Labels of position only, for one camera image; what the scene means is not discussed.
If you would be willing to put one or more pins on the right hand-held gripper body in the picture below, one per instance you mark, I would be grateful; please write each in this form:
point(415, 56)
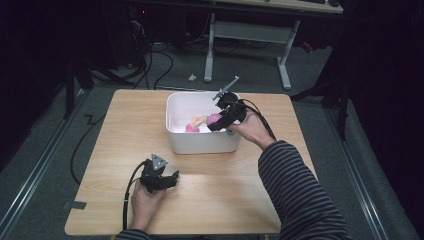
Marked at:
point(230, 108)

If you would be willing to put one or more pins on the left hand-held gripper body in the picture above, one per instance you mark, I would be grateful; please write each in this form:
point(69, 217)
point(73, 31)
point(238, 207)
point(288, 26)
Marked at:
point(154, 171)

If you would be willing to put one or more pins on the pink spiky ball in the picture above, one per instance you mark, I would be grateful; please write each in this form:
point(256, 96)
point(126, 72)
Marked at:
point(214, 118)

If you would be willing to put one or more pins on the white plastic bin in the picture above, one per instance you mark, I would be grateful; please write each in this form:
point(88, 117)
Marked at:
point(200, 141)

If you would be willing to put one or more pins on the person's left hand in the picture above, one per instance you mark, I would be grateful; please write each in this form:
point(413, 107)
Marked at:
point(145, 205)

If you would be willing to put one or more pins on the person's right hand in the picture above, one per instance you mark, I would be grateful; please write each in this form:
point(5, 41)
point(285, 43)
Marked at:
point(253, 130)

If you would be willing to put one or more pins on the small pink toy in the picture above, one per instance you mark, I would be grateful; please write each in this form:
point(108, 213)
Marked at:
point(191, 128)

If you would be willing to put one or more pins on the small white floor object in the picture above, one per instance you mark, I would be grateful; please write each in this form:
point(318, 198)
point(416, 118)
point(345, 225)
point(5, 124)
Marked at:
point(192, 77)

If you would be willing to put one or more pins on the white-legged desk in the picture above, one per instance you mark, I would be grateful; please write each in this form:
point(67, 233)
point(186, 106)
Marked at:
point(253, 31)

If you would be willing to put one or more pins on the grey tape piece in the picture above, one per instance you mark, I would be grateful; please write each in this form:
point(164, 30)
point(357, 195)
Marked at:
point(75, 205)

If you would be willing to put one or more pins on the black metal stand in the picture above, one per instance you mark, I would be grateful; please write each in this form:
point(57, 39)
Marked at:
point(71, 86)
point(336, 100)

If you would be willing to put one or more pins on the metal floor rail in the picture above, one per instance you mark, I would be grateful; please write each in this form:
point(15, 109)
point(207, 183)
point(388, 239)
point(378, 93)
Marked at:
point(31, 176)
point(358, 180)

